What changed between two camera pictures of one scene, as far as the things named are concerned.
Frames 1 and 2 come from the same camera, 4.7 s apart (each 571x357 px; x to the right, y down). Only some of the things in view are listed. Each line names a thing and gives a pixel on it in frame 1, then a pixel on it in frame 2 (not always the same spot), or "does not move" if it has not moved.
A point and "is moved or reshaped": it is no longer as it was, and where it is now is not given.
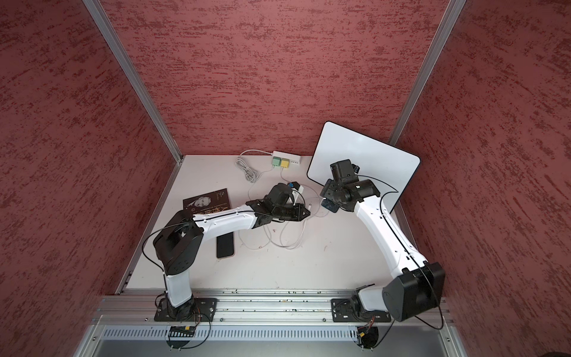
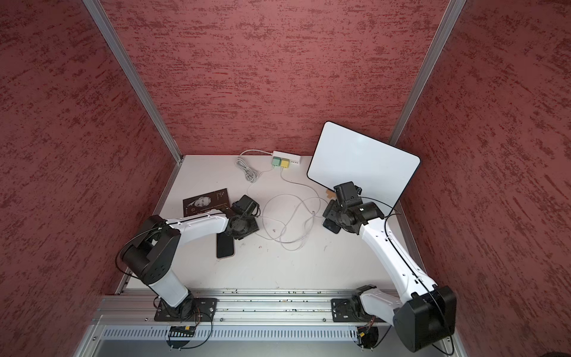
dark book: x=207 y=202 does not move
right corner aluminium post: x=453 y=10 does not move
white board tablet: x=389 y=167 does not move
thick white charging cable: x=308 y=211 is moved or reshaped
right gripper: x=328 y=190 to x=329 y=212
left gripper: x=298 y=216 to x=253 y=228
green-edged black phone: x=330 y=204 is moved or reshaped
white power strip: x=293 y=159 does not move
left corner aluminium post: x=134 y=77 does not move
